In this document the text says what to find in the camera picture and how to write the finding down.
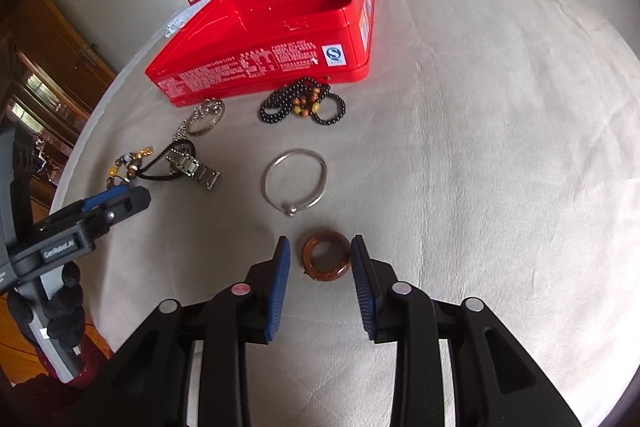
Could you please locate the red tin box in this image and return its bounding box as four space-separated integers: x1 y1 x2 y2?
145 0 375 108

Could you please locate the silver bangle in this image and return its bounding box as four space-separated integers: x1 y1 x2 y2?
261 148 328 218

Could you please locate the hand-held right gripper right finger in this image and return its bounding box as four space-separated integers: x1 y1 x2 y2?
350 234 583 427

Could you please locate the white lace doily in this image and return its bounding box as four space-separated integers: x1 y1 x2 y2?
165 0 211 38

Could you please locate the beige bed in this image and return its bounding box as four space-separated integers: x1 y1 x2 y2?
49 0 640 427

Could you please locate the person's left hand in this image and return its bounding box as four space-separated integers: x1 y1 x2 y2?
7 263 86 353

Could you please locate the wooden cabinet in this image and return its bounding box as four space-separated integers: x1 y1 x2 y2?
0 0 118 188

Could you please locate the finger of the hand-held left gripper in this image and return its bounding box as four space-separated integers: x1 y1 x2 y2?
81 185 132 213
92 187 152 233

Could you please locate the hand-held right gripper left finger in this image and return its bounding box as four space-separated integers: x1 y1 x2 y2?
102 236 292 427

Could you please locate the metal link watch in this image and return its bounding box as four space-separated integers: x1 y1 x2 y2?
166 146 222 192

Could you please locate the brown amber bangle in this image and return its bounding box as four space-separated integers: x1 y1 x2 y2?
301 231 353 282

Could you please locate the dark red cloth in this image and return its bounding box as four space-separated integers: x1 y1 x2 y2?
10 337 112 393

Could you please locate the brown wooden bead bracelet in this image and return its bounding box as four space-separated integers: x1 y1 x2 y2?
289 84 325 118

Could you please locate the silver chain bracelet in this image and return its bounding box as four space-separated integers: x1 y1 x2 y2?
172 98 226 148

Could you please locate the black bead bracelet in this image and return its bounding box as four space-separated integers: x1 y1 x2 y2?
259 77 347 126

